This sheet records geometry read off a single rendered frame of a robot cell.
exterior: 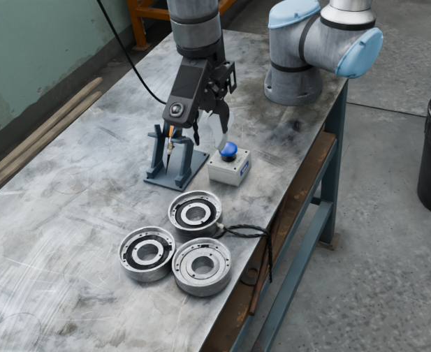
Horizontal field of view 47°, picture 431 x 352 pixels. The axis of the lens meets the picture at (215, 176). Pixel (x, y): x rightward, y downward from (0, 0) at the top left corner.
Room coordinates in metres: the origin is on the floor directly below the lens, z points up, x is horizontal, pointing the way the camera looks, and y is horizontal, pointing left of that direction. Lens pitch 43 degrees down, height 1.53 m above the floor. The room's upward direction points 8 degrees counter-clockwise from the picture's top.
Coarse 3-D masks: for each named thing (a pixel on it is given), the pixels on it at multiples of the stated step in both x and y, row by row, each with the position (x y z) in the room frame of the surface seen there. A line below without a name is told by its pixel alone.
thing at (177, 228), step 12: (192, 192) 0.71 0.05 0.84; (204, 192) 0.70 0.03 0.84; (180, 204) 0.69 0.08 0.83; (192, 204) 0.68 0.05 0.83; (204, 204) 0.68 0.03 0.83; (216, 204) 0.68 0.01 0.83; (168, 216) 0.65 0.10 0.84; (192, 216) 0.68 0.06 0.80; (204, 216) 0.67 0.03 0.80; (216, 216) 0.64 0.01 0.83; (180, 228) 0.62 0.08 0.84; (204, 228) 0.61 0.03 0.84; (216, 228) 0.62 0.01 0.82
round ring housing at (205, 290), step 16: (192, 240) 0.58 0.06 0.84; (208, 240) 0.58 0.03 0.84; (176, 256) 0.55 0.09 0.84; (192, 256) 0.55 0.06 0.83; (208, 256) 0.55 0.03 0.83; (224, 256) 0.54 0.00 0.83; (176, 272) 0.52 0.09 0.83; (192, 272) 0.52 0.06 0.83; (208, 272) 0.51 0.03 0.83; (224, 272) 0.51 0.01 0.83; (192, 288) 0.49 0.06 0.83; (208, 288) 0.48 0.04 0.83
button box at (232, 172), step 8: (216, 152) 0.81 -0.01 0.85; (240, 152) 0.80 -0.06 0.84; (248, 152) 0.80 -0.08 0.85; (216, 160) 0.79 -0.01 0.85; (224, 160) 0.78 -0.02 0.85; (232, 160) 0.78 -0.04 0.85; (240, 160) 0.78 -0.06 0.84; (248, 160) 0.79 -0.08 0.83; (208, 168) 0.78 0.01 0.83; (216, 168) 0.77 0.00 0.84; (224, 168) 0.76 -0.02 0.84; (232, 168) 0.75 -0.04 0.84; (240, 168) 0.76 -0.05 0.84; (248, 168) 0.79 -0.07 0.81; (216, 176) 0.77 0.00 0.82; (224, 176) 0.76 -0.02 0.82; (232, 176) 0.75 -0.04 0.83; (240, 176) 0.76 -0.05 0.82; (232, 184) 0.75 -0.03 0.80
